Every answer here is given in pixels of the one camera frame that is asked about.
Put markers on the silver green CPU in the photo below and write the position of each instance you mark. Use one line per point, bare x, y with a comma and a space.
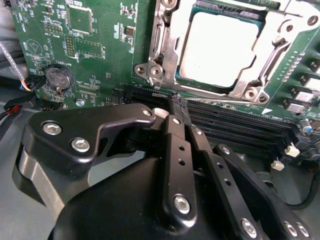
220, 47

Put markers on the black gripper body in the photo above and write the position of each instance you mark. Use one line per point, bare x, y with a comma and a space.
120, 207

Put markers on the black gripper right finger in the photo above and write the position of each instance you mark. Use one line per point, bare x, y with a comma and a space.
250, 200

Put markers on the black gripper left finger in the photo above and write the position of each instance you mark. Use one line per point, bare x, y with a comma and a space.
75, 130

